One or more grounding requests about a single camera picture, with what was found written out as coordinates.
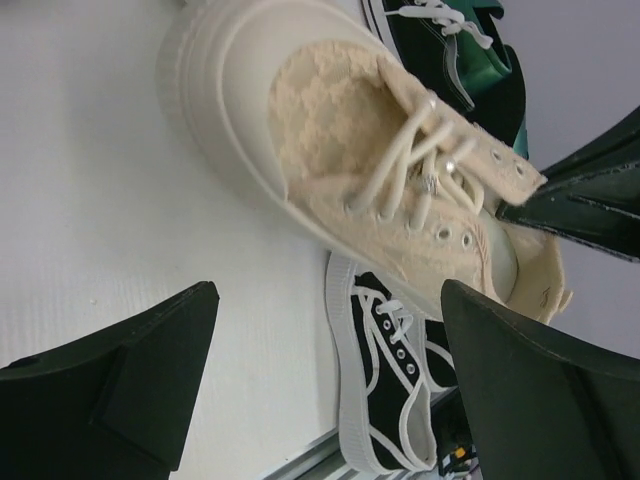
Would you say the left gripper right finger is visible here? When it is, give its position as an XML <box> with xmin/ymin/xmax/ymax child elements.
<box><xmin>441</xmin><ymin>280</ymin><xmax>639</xmax><ymax>479</ymax></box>

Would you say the aluminium mounting rail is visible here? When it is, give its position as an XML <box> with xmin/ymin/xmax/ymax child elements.
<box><xmin>258</xmin><ymin>429</ymin><xmax>349</xmax><ymax>480</ymax></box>

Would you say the teal heel shoe lower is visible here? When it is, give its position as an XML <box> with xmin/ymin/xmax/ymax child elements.
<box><xmin>448</xmin><ymin>1</ymin><xmax>529</xmax><ymax>159</ymax></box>

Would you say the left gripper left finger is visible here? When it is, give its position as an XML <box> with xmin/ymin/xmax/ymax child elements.
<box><xmin>1</xmin><ymin>281</ymin><xmax>219</xmax><ymax>479</ymax></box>

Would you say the beige lace sneaker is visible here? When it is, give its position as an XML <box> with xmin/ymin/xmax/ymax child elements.
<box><xmin>156</xmin><ymin>1</ymin><xmax>571</xmax><ymax>323</ymax></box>

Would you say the black sneaker lower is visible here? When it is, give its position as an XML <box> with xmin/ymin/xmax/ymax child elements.
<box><xmin>362</xmin><ymin>0</ymin><xmax>474</xmax><ymax>114</ymax></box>

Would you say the black white sneaker right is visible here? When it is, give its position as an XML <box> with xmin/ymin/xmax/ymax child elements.
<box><xmin>325</xmin><ymin>253</ymin><xmax>451</xmax><ymax>475</ymax></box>

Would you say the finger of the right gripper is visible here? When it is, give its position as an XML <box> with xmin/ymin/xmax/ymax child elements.
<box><xmin>496</xmin><ymin>109</ymin><xmax>640</xmax><ymax>263</ymax></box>

